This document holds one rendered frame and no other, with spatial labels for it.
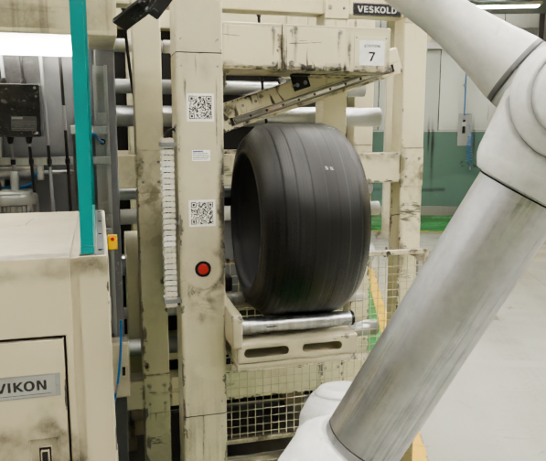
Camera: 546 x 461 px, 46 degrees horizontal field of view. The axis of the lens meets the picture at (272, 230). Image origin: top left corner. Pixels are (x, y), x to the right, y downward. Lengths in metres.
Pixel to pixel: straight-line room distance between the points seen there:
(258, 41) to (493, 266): 1.49
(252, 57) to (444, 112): 9.27
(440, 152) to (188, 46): 9.55
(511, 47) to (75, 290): 0.70
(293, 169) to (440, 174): 9.55
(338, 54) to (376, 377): 1.53
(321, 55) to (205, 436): 1.24
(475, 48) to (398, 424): 0.49
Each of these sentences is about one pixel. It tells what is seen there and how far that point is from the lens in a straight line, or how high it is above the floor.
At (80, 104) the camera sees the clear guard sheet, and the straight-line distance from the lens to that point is 0.97.
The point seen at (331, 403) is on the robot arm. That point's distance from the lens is 1.01.
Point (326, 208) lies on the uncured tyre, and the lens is 1.68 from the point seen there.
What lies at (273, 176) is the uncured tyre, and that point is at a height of 1.33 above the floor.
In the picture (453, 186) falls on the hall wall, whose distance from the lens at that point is 11.24.
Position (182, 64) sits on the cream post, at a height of 1.62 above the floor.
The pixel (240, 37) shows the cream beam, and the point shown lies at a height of 1.74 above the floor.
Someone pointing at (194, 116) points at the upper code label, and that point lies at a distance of 1.78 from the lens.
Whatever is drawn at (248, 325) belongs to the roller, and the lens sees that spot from 1.81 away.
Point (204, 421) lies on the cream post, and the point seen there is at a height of 0.60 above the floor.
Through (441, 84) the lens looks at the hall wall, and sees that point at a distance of 11.25.
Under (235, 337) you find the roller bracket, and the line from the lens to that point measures 1.77.
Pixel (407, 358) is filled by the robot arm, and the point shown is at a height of 1.19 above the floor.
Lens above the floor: 1.45
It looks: 9 degrees down
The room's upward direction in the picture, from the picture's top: straight up
